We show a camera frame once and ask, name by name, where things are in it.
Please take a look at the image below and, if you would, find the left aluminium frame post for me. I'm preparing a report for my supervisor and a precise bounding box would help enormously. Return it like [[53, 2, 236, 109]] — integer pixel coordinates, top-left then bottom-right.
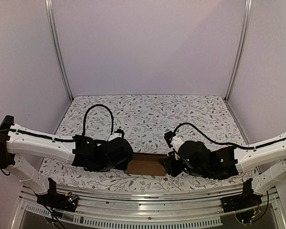
[[45, 0, 74, 102]]

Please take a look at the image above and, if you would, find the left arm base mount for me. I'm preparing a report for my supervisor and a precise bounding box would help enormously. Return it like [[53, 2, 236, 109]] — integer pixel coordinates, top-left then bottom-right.
[[35, 178, 79, 212]]

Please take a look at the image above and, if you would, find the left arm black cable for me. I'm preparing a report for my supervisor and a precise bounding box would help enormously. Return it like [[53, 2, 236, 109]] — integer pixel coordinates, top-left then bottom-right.
[[82, 104, 115, 139]]

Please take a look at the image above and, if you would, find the aluminium frame post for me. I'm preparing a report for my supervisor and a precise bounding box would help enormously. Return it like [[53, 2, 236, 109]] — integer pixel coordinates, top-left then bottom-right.
[[224, 0, 253, 103], [45, 0, 74, 102]]

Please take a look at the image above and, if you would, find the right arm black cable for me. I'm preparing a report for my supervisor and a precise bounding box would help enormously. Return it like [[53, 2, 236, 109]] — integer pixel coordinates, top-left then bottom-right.
[[171, 122, 286, 151]]

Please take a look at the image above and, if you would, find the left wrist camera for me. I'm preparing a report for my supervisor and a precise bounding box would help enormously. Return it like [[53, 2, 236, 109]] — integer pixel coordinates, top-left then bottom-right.
[[108, 129, 124, 141]]

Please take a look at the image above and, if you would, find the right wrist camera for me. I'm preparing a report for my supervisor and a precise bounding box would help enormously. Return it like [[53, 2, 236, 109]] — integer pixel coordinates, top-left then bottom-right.
[[164, 131, 185, 155]]

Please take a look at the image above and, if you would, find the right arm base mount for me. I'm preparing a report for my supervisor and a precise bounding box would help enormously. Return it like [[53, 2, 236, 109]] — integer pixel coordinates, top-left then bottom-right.
[[221, 178, 262, 213]]

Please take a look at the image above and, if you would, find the brown cardboard box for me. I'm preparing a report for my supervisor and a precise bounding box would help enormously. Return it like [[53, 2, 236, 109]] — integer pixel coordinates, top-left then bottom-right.
[[124, 153, 166, 176]]

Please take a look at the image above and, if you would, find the right aluminium frame post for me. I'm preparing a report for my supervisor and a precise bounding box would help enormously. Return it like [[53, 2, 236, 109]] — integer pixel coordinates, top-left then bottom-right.
[[224, 0, 253, 103]]

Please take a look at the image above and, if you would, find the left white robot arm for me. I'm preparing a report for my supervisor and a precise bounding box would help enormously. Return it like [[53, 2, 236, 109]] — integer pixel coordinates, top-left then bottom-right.
[[0, 115, 133, 207]]

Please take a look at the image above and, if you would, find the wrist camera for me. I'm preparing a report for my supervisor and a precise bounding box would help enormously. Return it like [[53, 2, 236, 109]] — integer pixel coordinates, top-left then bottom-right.
[[164, 131, 185, 155], [108, 129, 124, 141]]

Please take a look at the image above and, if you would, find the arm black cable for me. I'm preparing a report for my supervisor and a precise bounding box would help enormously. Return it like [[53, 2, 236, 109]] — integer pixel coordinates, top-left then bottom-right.
[[171, 122, 286, 151], [82, 104, 115, 139]]

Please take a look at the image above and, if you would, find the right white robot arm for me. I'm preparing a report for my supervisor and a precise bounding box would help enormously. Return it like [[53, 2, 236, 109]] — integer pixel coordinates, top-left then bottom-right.
[[159, 131, 286, 208]]

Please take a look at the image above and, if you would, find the floral patterned table mat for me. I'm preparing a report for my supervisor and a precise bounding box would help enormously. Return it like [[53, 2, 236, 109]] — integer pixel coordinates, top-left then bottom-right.
[[40, 95, 257, 193]]

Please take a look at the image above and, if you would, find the aluminium front rail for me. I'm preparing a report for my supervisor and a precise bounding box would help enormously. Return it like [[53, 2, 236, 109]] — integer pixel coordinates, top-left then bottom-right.
[[11, 185, 286, 229]]

